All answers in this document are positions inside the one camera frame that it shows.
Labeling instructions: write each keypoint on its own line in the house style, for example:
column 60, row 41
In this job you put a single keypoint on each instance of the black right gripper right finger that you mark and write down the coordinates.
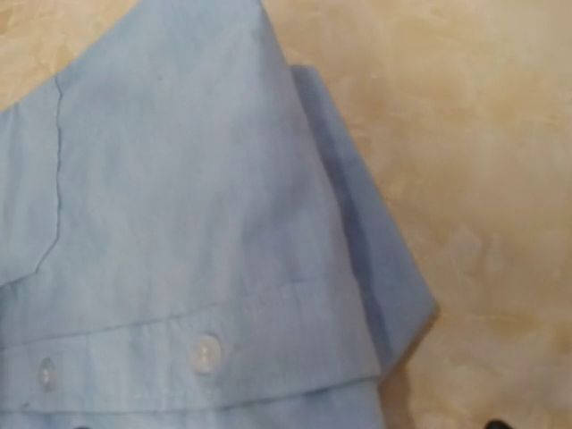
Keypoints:
column 496, row 424

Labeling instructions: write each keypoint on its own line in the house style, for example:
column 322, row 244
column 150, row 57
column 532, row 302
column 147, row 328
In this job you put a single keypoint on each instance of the light blue long sleeve shirt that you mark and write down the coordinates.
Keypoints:
column 190, row 238

